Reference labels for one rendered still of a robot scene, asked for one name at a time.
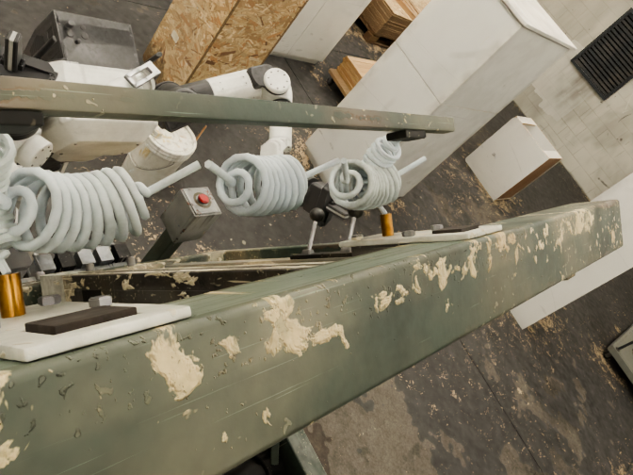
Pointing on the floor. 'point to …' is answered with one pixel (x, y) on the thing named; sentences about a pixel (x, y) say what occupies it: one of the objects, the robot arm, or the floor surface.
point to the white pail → (160, 155)
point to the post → (162, 248)
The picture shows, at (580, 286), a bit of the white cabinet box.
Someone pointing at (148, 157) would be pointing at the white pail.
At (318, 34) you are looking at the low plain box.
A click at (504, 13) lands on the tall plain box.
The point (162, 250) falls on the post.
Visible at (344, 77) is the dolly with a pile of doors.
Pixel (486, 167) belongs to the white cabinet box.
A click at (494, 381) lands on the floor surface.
